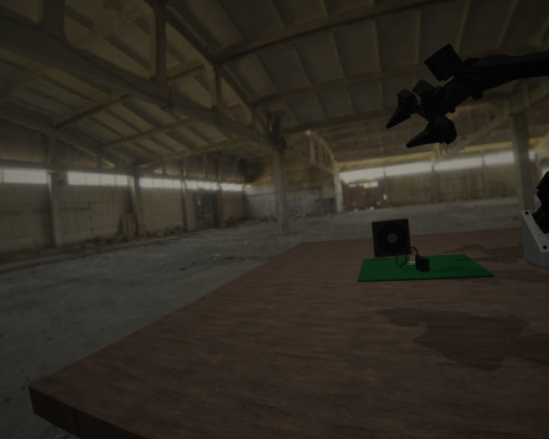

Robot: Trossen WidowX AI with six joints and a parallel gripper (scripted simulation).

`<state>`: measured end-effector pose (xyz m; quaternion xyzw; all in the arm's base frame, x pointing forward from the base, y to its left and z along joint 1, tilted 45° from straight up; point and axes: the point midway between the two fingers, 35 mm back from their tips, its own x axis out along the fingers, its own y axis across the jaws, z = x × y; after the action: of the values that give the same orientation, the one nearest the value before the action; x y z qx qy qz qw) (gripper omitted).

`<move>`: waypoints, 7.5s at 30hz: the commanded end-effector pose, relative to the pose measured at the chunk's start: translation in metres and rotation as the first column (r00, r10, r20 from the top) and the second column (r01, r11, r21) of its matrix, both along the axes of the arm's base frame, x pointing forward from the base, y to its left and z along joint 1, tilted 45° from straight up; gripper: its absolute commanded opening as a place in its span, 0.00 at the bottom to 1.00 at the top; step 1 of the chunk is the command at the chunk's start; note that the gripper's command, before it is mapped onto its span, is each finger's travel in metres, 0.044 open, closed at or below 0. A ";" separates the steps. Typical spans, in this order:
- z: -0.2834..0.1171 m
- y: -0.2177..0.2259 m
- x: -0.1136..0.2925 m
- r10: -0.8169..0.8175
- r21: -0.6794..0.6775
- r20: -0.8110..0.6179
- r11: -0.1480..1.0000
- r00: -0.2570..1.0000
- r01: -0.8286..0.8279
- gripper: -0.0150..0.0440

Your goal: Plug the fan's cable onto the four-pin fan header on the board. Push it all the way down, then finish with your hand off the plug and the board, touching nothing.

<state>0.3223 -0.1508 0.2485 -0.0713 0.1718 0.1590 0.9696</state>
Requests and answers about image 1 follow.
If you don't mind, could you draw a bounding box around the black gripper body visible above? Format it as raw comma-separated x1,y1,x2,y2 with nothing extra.
398,86,459,145

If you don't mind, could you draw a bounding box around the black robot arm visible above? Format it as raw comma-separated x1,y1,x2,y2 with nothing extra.
412,43,549,233

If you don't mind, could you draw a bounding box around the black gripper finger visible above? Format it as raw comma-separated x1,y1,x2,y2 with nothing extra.
386,97,411,129
406,120,444,148

